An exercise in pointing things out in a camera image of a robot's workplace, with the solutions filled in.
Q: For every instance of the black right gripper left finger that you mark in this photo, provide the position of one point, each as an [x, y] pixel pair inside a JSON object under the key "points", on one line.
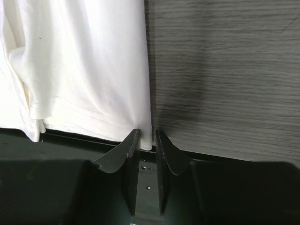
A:
{"points": [[72, 191]]}

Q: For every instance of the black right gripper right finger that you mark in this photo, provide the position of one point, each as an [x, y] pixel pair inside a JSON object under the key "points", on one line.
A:
{"points": [[224, 191]]}

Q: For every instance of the white printed t shirt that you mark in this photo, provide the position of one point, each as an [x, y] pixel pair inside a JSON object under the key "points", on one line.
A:
{"points": [[78, 66]]}

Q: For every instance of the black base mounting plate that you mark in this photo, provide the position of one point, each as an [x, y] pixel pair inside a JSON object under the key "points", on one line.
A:
{"points": [[14, 144]]}

